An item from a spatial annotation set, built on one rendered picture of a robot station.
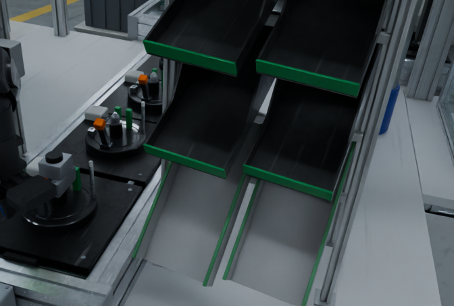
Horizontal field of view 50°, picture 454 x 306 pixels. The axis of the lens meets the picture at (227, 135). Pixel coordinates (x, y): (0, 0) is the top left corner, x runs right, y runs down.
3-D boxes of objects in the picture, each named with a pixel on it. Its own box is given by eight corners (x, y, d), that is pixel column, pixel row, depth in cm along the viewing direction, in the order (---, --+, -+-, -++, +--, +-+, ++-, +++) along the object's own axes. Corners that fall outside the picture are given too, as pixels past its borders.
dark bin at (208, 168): (225, 180, 70) (220, 150, 64) (146, 154, 74) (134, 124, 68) (290, 47, 84) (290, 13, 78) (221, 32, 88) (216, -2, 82)
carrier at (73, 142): (145, 190, 104) (145, 140, 98) (42, 167, 108) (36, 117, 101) (180, 134, 125) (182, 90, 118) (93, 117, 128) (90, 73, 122)
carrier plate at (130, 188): (89, 277, 83) (88, 267, 82) (-37, 244, 86) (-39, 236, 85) (142, 194, 103) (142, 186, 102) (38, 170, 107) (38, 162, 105)
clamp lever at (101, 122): (108, 147, 108) (101, 125, 102) (100, 145, 109) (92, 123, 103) (114, 134, 111) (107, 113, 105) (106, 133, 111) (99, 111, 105)
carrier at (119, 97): (181, 134, 125) (183, 90, 118) (93, 117, 129) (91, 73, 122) (206, 94, 145) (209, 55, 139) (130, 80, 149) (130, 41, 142)
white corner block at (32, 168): (46, 187, 102) (44, 171, 100) (26, 182, 103) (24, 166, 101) (58, 174, 106) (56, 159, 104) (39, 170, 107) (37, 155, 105)
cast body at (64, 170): (59, 198, 88) (55, 166, 84) (37, 193, 88) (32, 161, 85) (82, 173, 95) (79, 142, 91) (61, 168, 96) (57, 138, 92)
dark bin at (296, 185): (330, 202, 67) (336, 174, 61) (243, 174, 71) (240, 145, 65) (379, 62, 82) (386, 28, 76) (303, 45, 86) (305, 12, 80)
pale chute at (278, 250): (305, 310, 76) (303, 311, 72) (228, 279, 80) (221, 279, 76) (357, 144, 82) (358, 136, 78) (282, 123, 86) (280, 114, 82)
